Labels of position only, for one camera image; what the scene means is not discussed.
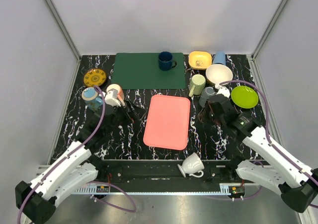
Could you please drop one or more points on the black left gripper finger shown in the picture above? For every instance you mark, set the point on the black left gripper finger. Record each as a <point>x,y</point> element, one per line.
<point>130,113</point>
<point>137,110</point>

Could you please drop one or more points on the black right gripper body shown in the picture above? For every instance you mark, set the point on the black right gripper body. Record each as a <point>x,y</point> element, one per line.
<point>223,121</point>

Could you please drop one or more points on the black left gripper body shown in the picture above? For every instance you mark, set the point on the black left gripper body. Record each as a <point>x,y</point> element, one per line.
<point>124,112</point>

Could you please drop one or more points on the grey faceted mug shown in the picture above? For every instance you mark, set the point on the grey faceted mug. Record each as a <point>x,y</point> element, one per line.
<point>205,95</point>

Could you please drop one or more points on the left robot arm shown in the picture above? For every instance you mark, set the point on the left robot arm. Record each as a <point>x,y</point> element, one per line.
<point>78,165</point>

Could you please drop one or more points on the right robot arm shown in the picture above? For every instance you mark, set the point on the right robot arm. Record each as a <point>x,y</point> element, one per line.
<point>295,182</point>

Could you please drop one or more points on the pink mug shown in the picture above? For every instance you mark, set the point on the pink mug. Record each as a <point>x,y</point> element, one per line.
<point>118,88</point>

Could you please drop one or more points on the small white mug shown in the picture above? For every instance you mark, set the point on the small white mug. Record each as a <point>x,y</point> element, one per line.
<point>222,90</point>

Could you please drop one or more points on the blue patterned mug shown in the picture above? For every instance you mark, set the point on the blue patterned mug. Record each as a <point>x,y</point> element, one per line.
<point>92,98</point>

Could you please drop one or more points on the light green mug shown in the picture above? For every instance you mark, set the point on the light green mug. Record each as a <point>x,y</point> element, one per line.
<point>197,84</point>

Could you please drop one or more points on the dark blue mug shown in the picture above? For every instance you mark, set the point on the dark blue mug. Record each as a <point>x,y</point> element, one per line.
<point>166,61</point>

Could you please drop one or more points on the lime green plate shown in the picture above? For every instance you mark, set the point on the lime green plate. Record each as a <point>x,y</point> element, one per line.
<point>244,97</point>

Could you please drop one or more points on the pink plastic tray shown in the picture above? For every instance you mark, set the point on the pink plastic tray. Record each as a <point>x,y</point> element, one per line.
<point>167,122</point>

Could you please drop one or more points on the dark green mat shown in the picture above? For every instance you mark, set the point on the dark green mat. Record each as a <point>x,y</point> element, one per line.
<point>141,71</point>

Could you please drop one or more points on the large cream bowl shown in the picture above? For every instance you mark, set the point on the large cream bowl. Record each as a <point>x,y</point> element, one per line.
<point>218,73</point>

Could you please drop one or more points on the yellow patterned saucer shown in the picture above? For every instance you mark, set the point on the yellow patterned saucer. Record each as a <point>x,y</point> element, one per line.
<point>94,77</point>

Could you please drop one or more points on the white footed teacup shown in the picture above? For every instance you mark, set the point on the white footed teacup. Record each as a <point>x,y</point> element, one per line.
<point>192,166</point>

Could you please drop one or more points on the yellow square bowl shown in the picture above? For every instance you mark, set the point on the yellow square bowl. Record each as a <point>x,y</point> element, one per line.
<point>199,60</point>

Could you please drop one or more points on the light blue cup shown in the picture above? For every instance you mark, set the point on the light blue cup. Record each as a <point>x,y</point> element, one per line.
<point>220,58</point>

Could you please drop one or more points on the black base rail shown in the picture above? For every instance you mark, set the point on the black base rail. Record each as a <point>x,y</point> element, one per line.
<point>127,171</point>

